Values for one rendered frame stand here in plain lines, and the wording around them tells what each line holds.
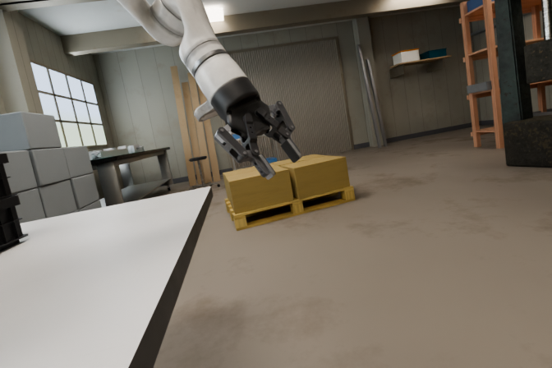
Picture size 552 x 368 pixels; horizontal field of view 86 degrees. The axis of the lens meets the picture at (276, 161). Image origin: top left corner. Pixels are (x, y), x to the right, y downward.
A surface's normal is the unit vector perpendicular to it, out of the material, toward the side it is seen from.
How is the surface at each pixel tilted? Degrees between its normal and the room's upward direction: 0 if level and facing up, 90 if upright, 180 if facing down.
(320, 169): 90
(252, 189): 90
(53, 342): 0
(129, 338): 0
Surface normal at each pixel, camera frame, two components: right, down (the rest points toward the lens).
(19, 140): 0.16, 0.08
